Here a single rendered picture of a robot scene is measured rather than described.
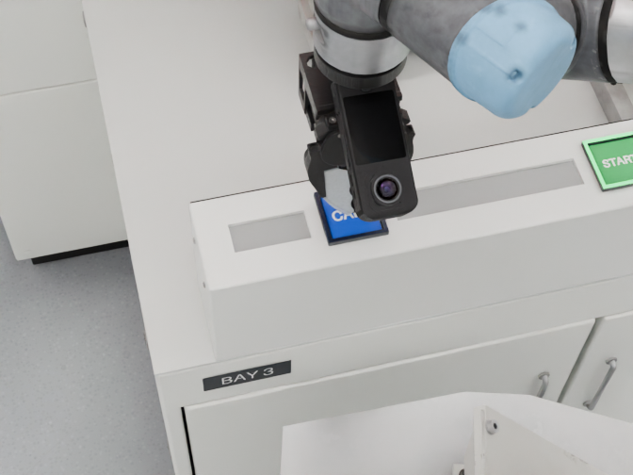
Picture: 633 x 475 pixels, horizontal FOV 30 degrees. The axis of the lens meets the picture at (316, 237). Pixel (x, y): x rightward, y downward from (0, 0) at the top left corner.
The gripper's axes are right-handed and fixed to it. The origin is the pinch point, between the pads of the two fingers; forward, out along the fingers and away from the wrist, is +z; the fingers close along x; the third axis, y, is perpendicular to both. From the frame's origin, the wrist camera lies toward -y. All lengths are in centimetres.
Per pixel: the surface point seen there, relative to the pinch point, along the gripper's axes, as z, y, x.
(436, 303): 13.4, -3.9, -8.0
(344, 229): 1.6, -0.8, 1.0
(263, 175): 16.0, 16.4, 4.7
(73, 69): 43, 59, 23
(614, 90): 13.0, 16.9, -34.8
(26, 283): 98, 59, 39
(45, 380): 98, 39, 39
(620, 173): 1.6, -0.7, -25.4
